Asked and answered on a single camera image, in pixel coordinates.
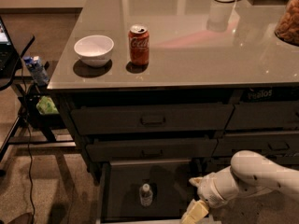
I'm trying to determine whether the orange soda can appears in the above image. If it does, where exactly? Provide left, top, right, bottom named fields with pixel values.
left=128, top=24, right=150, bottom=65

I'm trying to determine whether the top left drawer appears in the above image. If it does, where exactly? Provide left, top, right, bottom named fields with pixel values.
left=71, top=104, right=233, bottom=135

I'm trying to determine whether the clear plastic water bottle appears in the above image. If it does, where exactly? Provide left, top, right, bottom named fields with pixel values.
left=139, top=184, right=153, bottom=207

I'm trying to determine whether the black side desk frame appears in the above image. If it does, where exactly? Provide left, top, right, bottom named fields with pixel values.
left=0, top=34, right=73, bottom=161

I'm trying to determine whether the green snack bag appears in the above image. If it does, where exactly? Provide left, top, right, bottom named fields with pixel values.
left=36, top=96, right=58, bottom=115

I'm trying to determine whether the top right drawer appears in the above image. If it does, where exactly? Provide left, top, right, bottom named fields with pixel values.
left=226, top=101, right=299, bottom=131

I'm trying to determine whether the black laptop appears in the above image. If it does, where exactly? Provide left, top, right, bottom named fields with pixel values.
left=0, top=17, right=18, bottom=73

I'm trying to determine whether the middle left drawer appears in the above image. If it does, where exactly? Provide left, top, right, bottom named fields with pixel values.
left=86, top=137, right=217, bottom=162

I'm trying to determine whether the white ceramic bowl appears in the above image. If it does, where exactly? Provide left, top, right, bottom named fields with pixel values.
left=74, top=35, right=114, bottom=67

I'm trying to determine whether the black power cable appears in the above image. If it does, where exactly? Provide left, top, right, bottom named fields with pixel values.
left=19, top=56, right=37, bottom=224

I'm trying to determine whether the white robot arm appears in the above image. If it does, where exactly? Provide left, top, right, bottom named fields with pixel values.
left=180, top=150, right=299, bottom=224

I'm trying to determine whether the middle right drawer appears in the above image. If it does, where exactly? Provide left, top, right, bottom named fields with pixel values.
left=213, top=132, right=299, bottom=157

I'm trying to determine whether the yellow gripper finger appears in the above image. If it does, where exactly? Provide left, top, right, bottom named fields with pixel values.
left=180, top=199, right=209, bottom=224
left=189, top=177, right=202, bottom=188

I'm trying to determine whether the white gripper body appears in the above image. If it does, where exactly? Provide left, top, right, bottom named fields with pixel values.
left=197, top=167, right=239, bottom=208

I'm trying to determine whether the open bottom left drawer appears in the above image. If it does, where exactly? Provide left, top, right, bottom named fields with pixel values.
left=96, top=160, right=201, bottom=224

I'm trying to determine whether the brown shoe tip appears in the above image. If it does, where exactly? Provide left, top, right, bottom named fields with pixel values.
left=8, top=213, right=34, bottom=224

